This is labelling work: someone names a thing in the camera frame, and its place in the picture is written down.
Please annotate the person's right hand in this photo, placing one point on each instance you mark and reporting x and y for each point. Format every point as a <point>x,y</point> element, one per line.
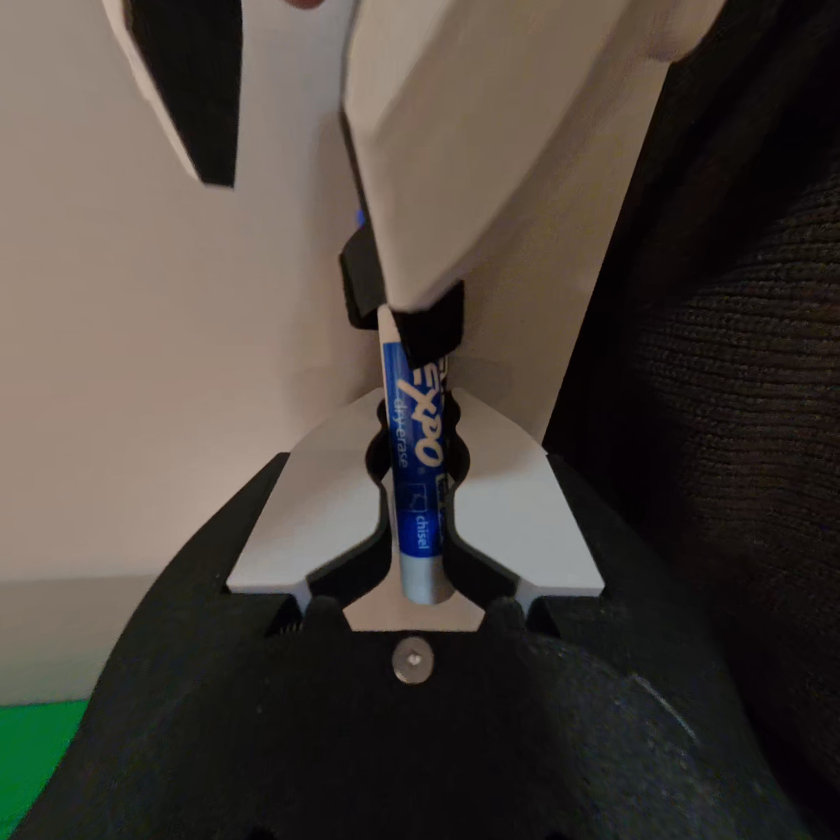
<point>305,4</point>

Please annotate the grey desk with wooden edge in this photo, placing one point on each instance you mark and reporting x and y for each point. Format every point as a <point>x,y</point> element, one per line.
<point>164,328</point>

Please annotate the person's black clothing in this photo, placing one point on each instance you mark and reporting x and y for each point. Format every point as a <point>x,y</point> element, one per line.
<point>722,426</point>

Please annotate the green plastic bin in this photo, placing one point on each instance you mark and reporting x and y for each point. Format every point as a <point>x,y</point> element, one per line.
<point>33,768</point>

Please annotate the black dry erase marker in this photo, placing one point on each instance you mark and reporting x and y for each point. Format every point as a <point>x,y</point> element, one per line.
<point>444,499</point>

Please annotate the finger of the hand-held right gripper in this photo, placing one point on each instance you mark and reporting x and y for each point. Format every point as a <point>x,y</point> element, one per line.
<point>492,131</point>
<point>190,79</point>

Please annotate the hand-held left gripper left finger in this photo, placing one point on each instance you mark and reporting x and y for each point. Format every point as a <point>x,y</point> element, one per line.
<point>315,512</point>

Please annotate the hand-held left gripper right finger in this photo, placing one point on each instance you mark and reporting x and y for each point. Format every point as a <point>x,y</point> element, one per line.
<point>518,518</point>

